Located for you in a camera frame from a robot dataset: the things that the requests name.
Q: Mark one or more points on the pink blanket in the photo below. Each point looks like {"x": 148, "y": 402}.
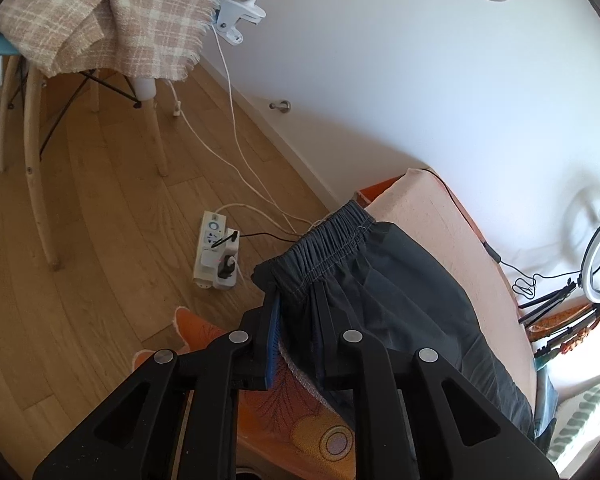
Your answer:
{"x": 440, "y": 220}

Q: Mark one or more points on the black plug adapter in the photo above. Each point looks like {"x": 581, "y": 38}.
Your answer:
{"x": 225, "y": 270}

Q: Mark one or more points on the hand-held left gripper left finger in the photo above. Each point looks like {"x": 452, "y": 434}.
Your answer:
{"x": 272, "y": 341}

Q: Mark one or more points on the orange floral bedcover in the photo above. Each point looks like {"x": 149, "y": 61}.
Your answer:
{"x": 290, "y": 422}

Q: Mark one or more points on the black tripod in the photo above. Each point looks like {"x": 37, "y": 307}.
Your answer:
{"x": 550, "y": 301}

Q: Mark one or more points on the white clamp lamp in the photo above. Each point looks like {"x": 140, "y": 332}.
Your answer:
{"x": 235, "y": 14}

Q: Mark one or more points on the metal door stopper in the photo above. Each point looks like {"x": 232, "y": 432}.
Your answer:
{"x": 280, "y": 106}

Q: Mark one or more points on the white power strip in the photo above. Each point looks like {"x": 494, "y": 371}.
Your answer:
{"x": 208, "y": 240}

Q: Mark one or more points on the dark grey pants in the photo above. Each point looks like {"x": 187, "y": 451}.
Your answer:
{"x": 405, "y": 300}

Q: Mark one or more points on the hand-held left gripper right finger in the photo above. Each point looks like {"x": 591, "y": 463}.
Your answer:
{"x": 331, "y": 342}

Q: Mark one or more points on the green striped white pillow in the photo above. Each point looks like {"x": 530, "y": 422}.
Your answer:
{"x": 580, "y": 420}

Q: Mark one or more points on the wooden leg chair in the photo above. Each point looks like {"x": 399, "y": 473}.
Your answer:
{"x": 29, "y": 125}

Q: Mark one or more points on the beige plaid blanket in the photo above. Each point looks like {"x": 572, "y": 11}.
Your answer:
{"x": 129, "y": 25}

